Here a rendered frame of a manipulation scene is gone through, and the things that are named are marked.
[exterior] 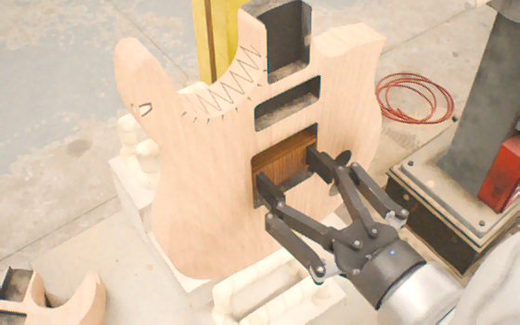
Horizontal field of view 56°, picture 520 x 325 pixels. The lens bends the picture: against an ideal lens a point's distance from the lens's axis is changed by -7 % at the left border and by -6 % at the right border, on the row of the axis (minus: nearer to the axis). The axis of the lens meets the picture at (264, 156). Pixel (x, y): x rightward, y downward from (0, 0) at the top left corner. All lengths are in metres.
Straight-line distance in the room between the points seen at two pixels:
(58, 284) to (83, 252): 0.09
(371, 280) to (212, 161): 0.21
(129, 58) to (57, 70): 2.81
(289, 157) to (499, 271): 0.35
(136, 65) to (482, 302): 0.32
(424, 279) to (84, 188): 2.14
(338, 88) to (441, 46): 2.76
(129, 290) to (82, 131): 1.78
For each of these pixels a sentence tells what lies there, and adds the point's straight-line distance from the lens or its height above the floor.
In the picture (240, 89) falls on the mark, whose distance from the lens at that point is 0.53.
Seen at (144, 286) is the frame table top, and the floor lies 0.93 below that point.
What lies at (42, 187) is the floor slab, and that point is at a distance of 2.61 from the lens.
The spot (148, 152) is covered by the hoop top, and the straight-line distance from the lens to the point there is 0.93.
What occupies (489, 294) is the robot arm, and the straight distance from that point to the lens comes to 0.35.
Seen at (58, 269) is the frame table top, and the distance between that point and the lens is 1.17.
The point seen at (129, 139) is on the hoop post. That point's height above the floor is 1.17.
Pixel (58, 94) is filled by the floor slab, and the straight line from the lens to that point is 3.07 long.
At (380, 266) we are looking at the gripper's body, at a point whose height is 1.42.
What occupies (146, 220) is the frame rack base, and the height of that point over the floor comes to 1.06.
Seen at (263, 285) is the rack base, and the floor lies 0.94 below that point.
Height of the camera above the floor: 1.88
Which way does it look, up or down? 49 degrees down
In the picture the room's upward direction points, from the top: straight up
